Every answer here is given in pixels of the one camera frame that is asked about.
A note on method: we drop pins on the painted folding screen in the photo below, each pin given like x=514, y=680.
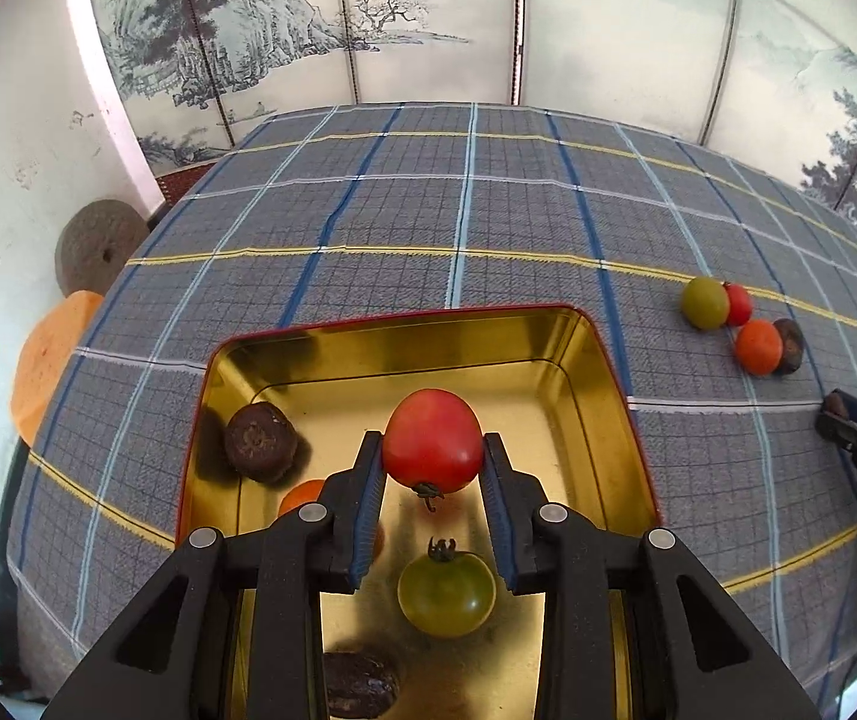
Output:
x=772, y=83

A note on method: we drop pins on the small orange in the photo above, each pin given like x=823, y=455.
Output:
x=309, y=491

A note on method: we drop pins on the red gold metal tin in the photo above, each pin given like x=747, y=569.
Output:
x=537, y=376

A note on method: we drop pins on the orange plastic stool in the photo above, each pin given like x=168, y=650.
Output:
x=43, y=358

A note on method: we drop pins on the dark brown dried fruit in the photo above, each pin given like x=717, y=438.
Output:
x=260, y=442

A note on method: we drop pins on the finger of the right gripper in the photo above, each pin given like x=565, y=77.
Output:
x=837, y=418

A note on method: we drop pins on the grey millstone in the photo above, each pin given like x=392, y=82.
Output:
x=95, y=245

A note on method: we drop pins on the orange tangerine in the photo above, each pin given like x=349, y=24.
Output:
x=758, y=348

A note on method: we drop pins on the dark brown mangosteen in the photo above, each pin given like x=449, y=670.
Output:
x=793, y=341

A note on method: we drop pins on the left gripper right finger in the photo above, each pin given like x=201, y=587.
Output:
x=692, y=652

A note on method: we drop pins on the large red tomato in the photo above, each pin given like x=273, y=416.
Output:
x=433, y=442

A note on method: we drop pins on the yellow green tomato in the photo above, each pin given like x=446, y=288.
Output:
x=705, y=304

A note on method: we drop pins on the grey plaid tablecloth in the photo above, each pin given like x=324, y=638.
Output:
x=336, y=213

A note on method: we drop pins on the dark brown round fruit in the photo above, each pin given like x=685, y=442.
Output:
x=360, y=685

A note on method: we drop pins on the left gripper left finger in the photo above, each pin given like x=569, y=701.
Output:
x=171, y=651

